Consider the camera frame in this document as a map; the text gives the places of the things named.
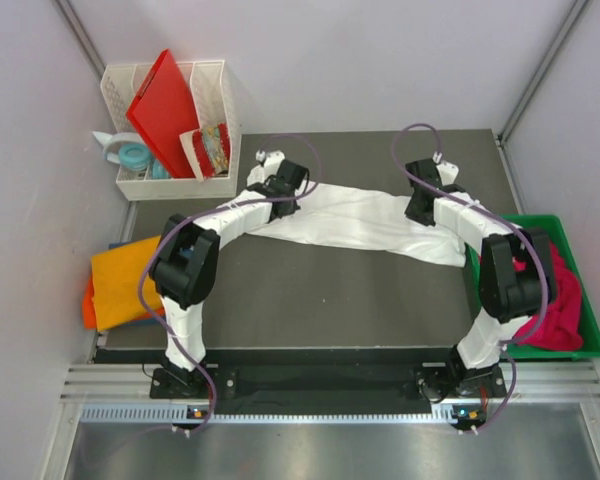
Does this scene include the white t shirt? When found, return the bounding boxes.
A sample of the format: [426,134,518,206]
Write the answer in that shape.
[251,183,465,267]

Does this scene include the aluminium frame rail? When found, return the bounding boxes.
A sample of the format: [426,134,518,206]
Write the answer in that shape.
[496,0,592,149]

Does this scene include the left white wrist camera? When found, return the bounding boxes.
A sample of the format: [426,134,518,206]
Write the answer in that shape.
[255,150,286,178]

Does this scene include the green plastic bin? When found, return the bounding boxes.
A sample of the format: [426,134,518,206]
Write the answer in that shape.
[467,213,600,360]

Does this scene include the purple cable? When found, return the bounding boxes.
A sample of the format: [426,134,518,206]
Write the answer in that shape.
[390,123,554,431]
[137,133,322,431]

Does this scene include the white cable duct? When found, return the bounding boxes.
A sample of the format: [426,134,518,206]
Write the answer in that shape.
[80,404,478,426]

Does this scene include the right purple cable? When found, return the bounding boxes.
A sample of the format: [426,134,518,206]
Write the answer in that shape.
[390,123,554,431]

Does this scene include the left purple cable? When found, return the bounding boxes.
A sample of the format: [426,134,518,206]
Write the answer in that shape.
[137,133,322,431]

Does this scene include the light blue headphones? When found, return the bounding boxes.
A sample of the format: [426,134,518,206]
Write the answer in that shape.
[92,131,171,180]

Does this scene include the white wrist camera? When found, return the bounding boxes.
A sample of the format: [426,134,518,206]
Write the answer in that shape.
[432,152,459,186]
[255,150,286,178]

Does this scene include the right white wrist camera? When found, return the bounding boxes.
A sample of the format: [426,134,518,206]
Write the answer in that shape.
[432,152,459,186]

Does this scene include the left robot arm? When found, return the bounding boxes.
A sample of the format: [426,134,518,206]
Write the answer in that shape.
[148,155,310,399]

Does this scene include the red plastic folder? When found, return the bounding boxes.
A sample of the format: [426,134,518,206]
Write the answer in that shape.
[126,49,199,178]

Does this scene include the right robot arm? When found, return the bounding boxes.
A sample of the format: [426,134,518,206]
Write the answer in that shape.
[405,158,558,396]

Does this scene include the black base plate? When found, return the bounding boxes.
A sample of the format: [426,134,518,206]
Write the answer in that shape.
[94,347,506,403]

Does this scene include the pink t shirt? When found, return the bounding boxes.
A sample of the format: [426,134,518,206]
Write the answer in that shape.
[519,244,584,351]

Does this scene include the red patterned booklet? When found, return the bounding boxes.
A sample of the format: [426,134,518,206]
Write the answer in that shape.
[179,123,231,182]

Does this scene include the white file organizer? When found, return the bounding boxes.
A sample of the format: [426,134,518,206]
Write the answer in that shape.
[100,60,241,201]

